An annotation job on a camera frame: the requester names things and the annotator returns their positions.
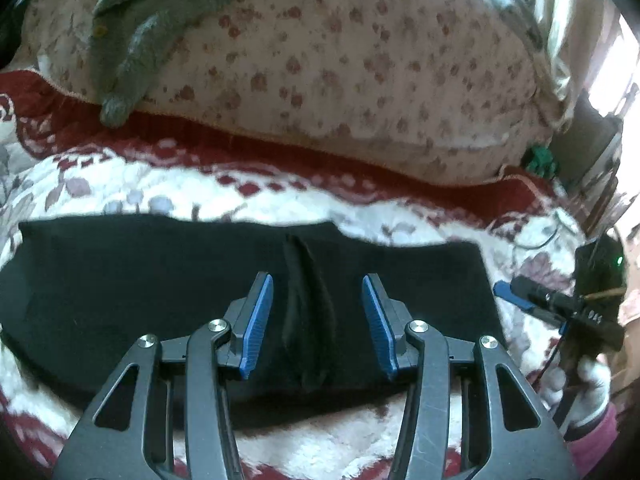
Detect floral beige pillow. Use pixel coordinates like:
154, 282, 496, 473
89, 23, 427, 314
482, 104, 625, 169
10, 0, 567, 184

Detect person's right forearm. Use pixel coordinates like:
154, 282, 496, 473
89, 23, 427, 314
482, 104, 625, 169
566, 402, 635, 480

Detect grey knitted cloth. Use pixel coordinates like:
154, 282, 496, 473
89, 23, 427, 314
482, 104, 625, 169
87, 0, 302, 127

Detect thin black cable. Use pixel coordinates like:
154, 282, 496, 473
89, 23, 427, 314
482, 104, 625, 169
514, 209, 577, 249

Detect beige satin cloth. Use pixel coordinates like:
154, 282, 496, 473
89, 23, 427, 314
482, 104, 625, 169
530, 0, 603, 128

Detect black pants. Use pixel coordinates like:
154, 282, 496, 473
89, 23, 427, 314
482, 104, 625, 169
0, 215, 507, 403

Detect person's right hand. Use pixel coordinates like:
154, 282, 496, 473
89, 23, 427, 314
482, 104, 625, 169
541, 359, 614, 432

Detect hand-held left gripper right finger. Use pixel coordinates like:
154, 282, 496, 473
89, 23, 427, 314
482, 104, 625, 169
361, 273, 581, 480

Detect white and red floral blanket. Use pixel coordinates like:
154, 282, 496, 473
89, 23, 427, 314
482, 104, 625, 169
0, 71, 621, 480

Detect grey ribbed cloth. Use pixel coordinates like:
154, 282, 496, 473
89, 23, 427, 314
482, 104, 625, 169
470, 0, 545, 53

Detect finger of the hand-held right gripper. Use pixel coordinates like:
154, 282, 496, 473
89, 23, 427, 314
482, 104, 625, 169
510, 275, 582, 311
492, 281, 568, 325

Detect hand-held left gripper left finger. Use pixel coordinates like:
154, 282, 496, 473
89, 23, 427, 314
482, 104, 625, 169
50, 271, 275, 480

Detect green object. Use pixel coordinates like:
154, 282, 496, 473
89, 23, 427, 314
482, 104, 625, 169
522, 144, 559, 179

